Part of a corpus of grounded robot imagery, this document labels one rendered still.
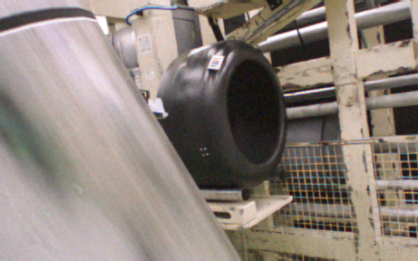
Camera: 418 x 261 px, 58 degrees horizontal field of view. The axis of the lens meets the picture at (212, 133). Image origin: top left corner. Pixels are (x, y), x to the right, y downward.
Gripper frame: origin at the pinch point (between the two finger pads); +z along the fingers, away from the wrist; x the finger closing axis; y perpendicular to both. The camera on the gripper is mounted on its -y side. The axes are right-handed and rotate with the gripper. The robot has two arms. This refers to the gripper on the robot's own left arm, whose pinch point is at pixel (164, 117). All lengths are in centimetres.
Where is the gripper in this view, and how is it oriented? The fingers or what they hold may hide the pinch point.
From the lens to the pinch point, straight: 117.0
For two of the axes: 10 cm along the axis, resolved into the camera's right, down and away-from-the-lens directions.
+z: 6.1, -0.3, 7.9
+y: -0.8, -10.0, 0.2
